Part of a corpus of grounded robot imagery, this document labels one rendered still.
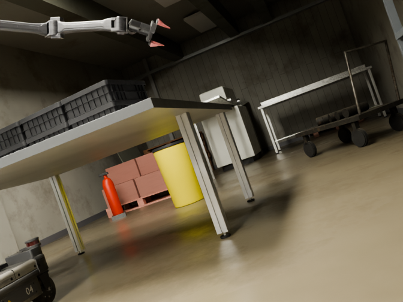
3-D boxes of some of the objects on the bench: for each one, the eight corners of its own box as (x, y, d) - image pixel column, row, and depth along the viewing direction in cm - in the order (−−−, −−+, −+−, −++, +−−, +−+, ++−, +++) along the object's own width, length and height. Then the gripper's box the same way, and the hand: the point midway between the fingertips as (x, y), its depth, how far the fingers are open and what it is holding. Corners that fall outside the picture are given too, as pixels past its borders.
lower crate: (121, 124, 208) (113, 100, 208) (74, 144, 220) (66, 121, 220) (159, 119, 245) (152, 99, 245) (117, 136, 257) (110, 117, 257)
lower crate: (74, 144, 220) (66, 121, 220) (31, 162, 232) (24, 140, 232) (117, 136, 257) (110, 117, 257) (78, 151, 268) (72, 133, 268)
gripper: (135, 41, 227) (163, 51, 231) (143, 15, 221) (171, 25, 226) (134, 38, 232) (162, 47, 237) (143, 12, 227) (170, 23, 232)
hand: (165, 36), depth 231 cm, fingers open, 9 cm apart
